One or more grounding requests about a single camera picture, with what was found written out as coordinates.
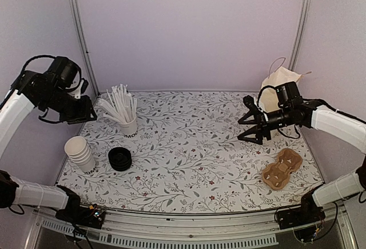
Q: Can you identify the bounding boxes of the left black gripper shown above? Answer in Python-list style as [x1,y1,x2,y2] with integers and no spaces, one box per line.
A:
[41,85,98,125]

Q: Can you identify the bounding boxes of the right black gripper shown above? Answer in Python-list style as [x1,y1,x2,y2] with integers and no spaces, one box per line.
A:
[238,106,292,145]

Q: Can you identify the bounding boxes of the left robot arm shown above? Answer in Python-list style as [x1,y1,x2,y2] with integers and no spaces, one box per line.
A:
[1,55,97,223]

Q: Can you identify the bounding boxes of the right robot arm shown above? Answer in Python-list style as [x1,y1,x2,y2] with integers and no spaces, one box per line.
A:
[237,82,365,224]

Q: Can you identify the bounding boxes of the beige paper takeout bag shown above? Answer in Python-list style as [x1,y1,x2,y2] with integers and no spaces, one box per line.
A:
[258,57,311,113]

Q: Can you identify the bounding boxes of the stack of white paper cups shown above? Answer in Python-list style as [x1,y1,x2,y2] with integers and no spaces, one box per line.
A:
[64,136,96,175]

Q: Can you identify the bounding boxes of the bundle of wrapped white straws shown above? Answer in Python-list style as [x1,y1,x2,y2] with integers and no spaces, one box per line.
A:
[98,84,137,125]

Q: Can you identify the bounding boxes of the brown cardboard cup carrier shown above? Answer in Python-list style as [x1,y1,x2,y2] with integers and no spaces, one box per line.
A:
[262,148,303,191]

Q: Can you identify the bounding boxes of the white cup holding straws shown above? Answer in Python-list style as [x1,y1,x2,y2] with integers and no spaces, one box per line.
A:
[119,117,138,139]

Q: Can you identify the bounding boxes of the floral patterned table mat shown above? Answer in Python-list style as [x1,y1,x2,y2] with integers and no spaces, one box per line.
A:
[58,92,323,214]

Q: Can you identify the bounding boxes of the stack of black lids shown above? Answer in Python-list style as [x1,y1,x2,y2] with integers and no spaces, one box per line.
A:
[108,147,132,171]

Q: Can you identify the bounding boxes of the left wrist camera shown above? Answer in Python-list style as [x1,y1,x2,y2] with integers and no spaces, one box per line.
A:
[69,78,89,99]

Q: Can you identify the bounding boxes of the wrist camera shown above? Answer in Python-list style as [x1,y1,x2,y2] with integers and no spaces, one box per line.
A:
[69,78,89,99]
[243,95,260,113]

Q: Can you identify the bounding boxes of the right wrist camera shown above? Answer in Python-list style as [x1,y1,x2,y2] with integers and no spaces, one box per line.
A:
[243,95,260,113]

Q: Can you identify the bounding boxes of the front aluminium rail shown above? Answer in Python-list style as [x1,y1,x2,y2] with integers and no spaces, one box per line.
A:
[25,203,359,248]

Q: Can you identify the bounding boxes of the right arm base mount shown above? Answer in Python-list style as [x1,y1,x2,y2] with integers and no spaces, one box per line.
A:
[274,191,325,230]

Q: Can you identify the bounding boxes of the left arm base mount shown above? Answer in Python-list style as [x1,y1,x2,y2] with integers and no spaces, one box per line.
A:
[55,185,105,229]

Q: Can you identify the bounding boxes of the left metal frame post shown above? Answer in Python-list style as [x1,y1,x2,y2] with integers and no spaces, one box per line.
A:
[69,0,100,96]

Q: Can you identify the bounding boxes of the metal frame post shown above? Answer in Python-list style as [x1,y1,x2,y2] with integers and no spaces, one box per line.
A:
[288,0,311,71]
[69,0,100,96]

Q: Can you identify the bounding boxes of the right metal frame post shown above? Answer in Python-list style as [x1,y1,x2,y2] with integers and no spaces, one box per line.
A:
[288,0,311,71]

